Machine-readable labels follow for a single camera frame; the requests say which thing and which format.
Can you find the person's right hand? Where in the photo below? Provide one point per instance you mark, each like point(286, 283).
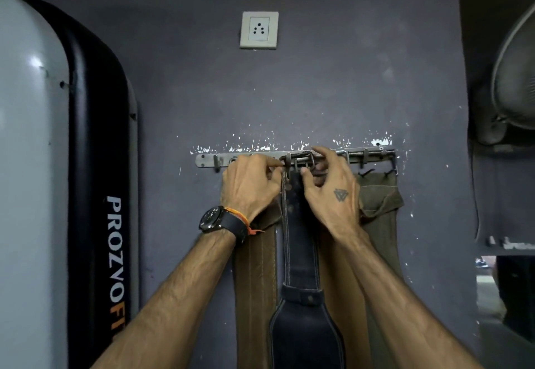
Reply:
point(338, 205)

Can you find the person's left hand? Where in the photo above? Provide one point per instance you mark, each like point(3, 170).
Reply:
point(246, 189)

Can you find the person's left thumb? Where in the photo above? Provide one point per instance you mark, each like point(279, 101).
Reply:
point(276, 180)

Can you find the person's right thumb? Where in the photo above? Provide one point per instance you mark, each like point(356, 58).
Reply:
point(309, 183)

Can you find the black leather weightlifting belt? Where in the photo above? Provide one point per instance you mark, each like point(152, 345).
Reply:
point(303, 327)

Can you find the person's left forearm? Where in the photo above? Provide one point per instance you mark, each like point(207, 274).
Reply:
point(175, 302)

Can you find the person's right forearm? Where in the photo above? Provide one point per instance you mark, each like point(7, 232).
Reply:
point(397, 310)

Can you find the orange thread wristband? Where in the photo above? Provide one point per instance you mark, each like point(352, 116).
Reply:
point(242, 217)

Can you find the black wrist watch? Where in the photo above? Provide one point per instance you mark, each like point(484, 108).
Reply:
point(221, 220)

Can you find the olive green fabric belt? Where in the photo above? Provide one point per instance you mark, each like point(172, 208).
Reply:
point(382, 201)

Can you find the brown leather weightlifting belt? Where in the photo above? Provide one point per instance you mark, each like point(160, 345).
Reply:
point(255, 293)
point(340, 297)

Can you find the black lettered machine cover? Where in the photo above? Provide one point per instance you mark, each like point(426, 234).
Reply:
point(98, 164)

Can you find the grey gym machine cover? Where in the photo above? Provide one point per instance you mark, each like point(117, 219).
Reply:
point(29, 193)

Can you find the metal wall hook rail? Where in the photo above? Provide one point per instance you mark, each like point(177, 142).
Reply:
point(250, 157)

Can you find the white wall power socket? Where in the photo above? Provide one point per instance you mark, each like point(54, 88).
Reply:
point(259, 29)

